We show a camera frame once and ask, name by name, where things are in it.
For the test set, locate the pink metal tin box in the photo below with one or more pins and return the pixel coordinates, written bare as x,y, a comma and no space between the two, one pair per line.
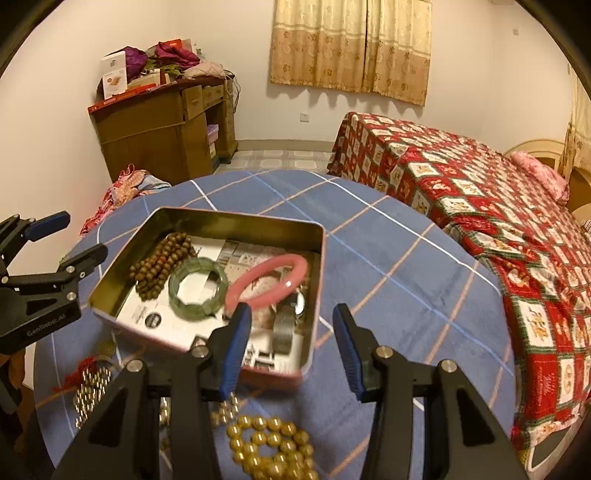
183,272

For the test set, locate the red patchwork bedspread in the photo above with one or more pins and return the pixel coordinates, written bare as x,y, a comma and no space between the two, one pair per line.
507,220

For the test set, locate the pile of clothes on floor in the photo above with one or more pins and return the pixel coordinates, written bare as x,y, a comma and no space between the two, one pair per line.
130,184

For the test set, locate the printed paper liner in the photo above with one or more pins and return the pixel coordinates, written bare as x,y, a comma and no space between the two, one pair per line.
155,319

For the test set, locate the white product box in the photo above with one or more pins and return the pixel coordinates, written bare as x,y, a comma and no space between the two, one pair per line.
114,77

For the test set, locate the pink pillow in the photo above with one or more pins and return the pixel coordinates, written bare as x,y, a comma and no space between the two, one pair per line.
550,179

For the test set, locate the pink bangle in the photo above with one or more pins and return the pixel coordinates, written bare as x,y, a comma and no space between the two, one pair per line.
267,283

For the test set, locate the red tassel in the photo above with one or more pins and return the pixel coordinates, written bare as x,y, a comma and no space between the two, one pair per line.
75,379

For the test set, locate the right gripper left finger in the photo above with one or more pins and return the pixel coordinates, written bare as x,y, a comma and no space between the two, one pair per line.
120,439

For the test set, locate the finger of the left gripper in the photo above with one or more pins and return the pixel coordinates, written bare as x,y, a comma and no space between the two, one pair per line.
73,269
16,232

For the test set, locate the beige patterned curtain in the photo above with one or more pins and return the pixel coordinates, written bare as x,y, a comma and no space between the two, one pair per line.
376,47

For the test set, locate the brown wooden cabinet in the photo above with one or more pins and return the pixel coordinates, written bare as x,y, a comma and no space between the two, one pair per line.
177,132

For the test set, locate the cream wooden headboard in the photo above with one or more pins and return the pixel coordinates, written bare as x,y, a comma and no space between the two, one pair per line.
549,152

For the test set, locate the flat red box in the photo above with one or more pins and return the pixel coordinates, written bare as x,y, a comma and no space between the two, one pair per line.
121,97

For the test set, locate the blue plaid tablecloth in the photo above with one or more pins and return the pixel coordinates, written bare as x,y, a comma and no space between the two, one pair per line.
401,276

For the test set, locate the clothes pile on cabinet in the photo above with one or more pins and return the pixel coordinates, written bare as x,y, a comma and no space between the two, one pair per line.
175,61

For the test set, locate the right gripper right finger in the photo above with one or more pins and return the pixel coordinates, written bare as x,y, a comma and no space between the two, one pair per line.
462,437

